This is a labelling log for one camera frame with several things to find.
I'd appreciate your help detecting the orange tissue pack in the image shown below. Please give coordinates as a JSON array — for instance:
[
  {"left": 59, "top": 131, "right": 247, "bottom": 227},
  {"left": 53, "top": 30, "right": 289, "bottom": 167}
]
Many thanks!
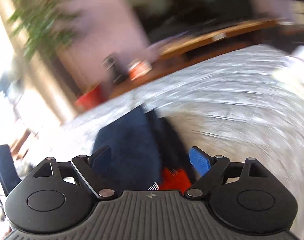
[{"left": 127, "top": 60, "right": 154, "bottom": 80}]

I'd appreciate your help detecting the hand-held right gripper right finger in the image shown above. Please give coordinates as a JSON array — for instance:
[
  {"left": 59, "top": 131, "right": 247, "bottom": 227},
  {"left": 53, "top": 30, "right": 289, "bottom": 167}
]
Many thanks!
[{"left": 184, "top": 146, "right": 269, "bottom": 200}]

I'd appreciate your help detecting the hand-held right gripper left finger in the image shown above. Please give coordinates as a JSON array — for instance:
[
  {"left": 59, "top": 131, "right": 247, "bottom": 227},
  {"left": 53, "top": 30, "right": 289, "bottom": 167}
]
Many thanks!
[{"left": 32, "top": 145, "right": 117, "bottom": 200}]

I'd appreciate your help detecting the black flat television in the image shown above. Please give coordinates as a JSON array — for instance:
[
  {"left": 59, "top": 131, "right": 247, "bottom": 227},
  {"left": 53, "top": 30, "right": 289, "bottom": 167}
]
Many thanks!
[{"left": 122, "top": 0, "right": 257, "bottom": 38}]

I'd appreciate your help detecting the red plant pot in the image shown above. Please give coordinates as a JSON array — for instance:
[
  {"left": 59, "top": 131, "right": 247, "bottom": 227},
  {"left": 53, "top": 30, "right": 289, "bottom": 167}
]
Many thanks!
[{"left": 74, "top": 84, "right": 105, "bottom": 110}]

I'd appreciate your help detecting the beige patterned curtain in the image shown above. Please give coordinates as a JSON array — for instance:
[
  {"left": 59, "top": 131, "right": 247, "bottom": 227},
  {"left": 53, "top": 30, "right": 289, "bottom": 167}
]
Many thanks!
[{"left": 0, "top": 0, "right": 80, "bottom": 128}]

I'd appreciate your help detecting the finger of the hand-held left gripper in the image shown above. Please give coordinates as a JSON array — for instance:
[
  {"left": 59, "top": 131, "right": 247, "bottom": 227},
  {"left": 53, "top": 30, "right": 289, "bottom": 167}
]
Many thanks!
[{"left": 0, "top": 142, "right": 22, "bottom": 197}]

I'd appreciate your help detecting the navy jacket with orange lining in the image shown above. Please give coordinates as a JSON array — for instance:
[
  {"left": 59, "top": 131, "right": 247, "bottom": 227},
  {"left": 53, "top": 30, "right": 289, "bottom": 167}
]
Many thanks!
[{"left": 92, "top": 106, "right": 195, "bottom": 195}]

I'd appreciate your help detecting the wooden television stand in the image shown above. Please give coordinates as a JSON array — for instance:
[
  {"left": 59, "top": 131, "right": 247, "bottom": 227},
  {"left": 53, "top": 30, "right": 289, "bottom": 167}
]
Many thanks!
[{"left": 107, "top": 17, "right": 304, "bottom": 100}]

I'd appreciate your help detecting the potted green tree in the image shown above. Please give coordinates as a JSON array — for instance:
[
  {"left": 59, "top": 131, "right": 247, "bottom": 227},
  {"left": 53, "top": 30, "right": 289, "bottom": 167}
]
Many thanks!
[{"left": 7, "top": 0, "right": 82, "bottom": 60}]

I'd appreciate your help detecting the black speaker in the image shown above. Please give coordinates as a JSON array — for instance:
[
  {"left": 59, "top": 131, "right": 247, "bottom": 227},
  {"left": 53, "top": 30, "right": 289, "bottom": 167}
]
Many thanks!
[{"left": 103, "top": 52, "right": 128, "bottom": 84}]

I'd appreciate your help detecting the white striped cloth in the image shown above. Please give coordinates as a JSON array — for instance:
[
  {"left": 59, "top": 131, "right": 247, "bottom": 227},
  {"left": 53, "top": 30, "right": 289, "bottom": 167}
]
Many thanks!
[{"left": 291, "top": 44, "right": 304, "bottom": 63}]

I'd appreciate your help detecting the pale yellow cloth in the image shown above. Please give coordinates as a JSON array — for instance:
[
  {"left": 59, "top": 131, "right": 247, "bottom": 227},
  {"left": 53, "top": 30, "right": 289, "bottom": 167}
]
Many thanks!
[{"left": 271, "top": 64, "right": 304, "bottom": 99}]

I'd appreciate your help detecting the silver quilted bedspread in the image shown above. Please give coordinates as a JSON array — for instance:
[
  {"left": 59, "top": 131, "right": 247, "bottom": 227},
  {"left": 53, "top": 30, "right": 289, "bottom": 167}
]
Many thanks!
[{"left": 59, "top": 44, "right": 304, "bottom": 230}]

